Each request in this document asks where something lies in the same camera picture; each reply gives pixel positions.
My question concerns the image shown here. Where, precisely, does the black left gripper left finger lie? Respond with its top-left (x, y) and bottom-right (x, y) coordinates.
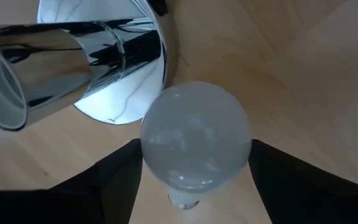
top-left (0, 138), bottom-right (144, 224)

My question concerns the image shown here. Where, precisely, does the white lightbulb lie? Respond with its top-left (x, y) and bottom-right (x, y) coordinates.
top-left (139, 81), bottom-right (254, 210)

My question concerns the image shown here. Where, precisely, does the chrome lamp base with socket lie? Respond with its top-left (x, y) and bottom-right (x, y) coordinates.
top-left (0, 0), bottom-right (180, 131)

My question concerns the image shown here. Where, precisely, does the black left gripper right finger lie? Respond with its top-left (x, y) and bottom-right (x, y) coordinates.
top-left (247, 139), bottom-right (358, 224)

